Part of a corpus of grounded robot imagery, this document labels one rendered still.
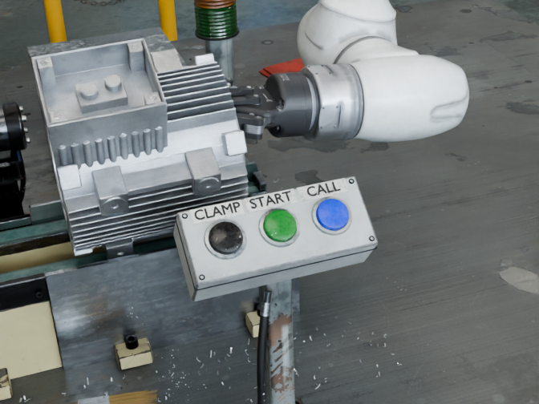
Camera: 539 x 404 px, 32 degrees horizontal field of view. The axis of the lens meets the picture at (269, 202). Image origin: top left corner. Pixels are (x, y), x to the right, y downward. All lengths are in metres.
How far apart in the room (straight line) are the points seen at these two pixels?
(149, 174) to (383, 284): 0.37
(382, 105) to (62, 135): 0.37
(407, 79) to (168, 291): 0.37
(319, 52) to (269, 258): 0.47
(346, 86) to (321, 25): 0.17
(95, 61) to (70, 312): 0.28
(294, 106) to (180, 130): 0.14
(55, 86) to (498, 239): 0.63
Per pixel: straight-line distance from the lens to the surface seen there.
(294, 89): 1.06
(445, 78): 1.13
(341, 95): 1.07
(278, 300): 0.88
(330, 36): 1.21
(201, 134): 1.00
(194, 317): 1.10
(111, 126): 0.95
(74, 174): 0.97
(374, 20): 1.21
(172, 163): 1.00
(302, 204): 0.84
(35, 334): 1.08
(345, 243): 0.83
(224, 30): 1.33
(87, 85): 0.98
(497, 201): 1.39
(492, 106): 1.68
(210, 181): 0.98
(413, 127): 1.12
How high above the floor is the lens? 1.51
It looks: 31 degrees down
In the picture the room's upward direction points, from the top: 2 degrees counter-clockwise
